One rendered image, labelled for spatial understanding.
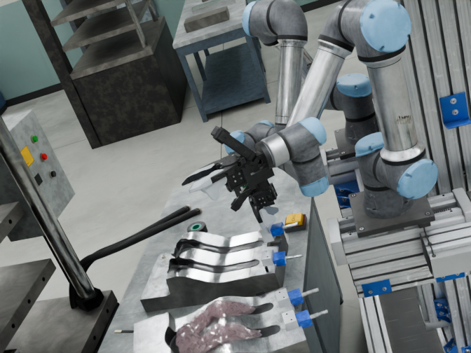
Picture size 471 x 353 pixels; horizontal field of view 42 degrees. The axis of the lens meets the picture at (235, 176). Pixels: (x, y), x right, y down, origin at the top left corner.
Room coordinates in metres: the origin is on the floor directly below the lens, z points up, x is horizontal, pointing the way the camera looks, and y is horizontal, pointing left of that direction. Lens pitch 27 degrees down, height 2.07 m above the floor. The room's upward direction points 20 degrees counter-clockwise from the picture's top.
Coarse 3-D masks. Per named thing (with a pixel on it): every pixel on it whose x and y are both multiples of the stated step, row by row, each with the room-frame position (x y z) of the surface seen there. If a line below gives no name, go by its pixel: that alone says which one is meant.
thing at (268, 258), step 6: (264, 252) 1.71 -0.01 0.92; (270, 252) 1.70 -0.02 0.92; (276, 252) 1.70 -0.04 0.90; (282, 252) 1.69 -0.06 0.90; (264, 258) 1.67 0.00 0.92; (270, 258) 1.66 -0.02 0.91; (276, 258) 1.67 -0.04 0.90; (282, 258) 1.66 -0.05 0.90; (288, 258) 1.67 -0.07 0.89; (264, 264) 1.67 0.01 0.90; (270, 264) 1.67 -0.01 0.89; (276, 264) 1.66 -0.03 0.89; (282, 264) 1.66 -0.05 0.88
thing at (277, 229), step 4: (276, 224) 1.81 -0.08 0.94; (280, 224) 1.79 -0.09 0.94; (288, 224) 1.79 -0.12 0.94; (292, 224) 1.77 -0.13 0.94; (296, 224) 1.77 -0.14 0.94; (260, 228) 1.80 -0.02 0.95; (268, 228) 1.78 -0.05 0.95; (272, 228) 1.79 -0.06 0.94; (276, 228) 1.78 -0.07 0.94; (280, 228) 1.77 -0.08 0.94; (284, 228) 1.78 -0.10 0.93; (260, 232) 1.79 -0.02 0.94; (264, 232) 1.79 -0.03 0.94; (272, 232) 1.78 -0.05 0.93; (276, 232) 1.78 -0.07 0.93; (280, 232) 1.77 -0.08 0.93; (264, 236) 1.79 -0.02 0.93; (268, 236) 1.78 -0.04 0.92; (272, 236) 1.78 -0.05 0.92; (264, 240) 1.79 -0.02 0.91; (268, 240) 1.78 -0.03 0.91; (272, 240) 1.78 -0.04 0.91
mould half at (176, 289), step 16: (208, 240) 1.91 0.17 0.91; (224, 240) 1.91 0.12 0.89; (240, 240) 1.88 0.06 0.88; (256, 240) 1.84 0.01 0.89; (160, 256) 2.00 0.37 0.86; (192, 256) 1.82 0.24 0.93; (208, 256) 1.82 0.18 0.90; (224, 256) 1.82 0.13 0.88; (240, 256) 1.78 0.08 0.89; (256, 256) 1.74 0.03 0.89; (160, 272) 1.90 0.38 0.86; (176, 272) 1.74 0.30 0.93; (192, 272) 1.73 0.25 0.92; (208, 272) 1.74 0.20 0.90; (224, 272) 1.72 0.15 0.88; (240, 272) 1.69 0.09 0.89; (256, 272) 1.65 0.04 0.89; (272, 272) 1.62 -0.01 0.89; (144, 288) 1.84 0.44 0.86; (160, 288) 1.80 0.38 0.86; (176, 288) 1.73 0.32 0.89; (192, 288) 1.71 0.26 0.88; (208, 288) 1.69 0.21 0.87; (224, 288) 1.68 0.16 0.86; (240, 288) 1.66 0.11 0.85; (256, 288) 1.64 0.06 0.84; (272, 288) 1.63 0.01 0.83; (144, 304) 1.77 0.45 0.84; (160, 304) 1.76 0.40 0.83; (176, 304) 1.74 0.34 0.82; (192, 304) 1.72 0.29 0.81
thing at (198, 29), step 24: (192, 0) 7.16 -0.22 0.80; (216, 0) 6.35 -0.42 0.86; (240, 0) 6.25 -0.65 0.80; (192, 24) 5.67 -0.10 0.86; (216, 24) 5.63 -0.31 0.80; (240, 24) 5.35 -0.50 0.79; (192, 48) 5.43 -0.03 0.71; (240, 48) 7.05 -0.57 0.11; (216, 72) 6.49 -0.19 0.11; (240, 72) 6.19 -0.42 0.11; (216, 96) 5.74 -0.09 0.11; (240, 96) 5.50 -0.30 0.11; (264, 96) 5.36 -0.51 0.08
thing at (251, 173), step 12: (228, 156) 1.34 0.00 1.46; (240, 156) 1.30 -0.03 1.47; (264, 156) 1.30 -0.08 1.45; (240, 168) 1.28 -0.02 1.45; (252, 168) 1.30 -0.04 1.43; (264, 168) 1.30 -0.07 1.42; (228, 180) 1.28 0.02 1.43; (240, 180) 1.28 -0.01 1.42; (252, 180) 1.28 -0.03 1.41; (264, 180) 1.30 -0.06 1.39
